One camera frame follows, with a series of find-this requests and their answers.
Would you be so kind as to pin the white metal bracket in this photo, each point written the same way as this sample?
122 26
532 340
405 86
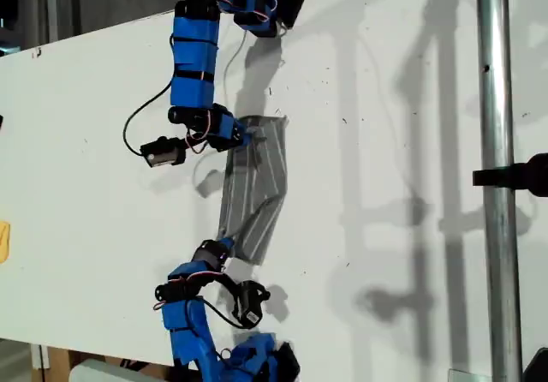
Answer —
39 356

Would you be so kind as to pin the black rounded object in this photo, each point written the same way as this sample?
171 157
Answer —
537 367

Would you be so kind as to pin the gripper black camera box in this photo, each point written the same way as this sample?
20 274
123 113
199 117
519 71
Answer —
250 305
162 153

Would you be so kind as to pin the steel post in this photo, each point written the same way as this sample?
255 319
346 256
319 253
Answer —
496 99

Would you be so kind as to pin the black clamp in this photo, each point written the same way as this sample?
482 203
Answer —
531 174

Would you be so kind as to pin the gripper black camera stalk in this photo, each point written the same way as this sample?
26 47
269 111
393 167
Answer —
194 142
229 283

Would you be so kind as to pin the grey white-striped towel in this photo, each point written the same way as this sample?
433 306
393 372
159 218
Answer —
265 172

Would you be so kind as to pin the wooden table leg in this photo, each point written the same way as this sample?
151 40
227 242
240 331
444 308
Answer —
57 365

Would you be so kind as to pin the yellow object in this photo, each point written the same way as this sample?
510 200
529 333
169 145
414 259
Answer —
4 242

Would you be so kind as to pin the shiny metal bracket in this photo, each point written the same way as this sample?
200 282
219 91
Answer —
468 375

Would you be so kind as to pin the grey vertical bar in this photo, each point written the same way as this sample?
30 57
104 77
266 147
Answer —
51 5

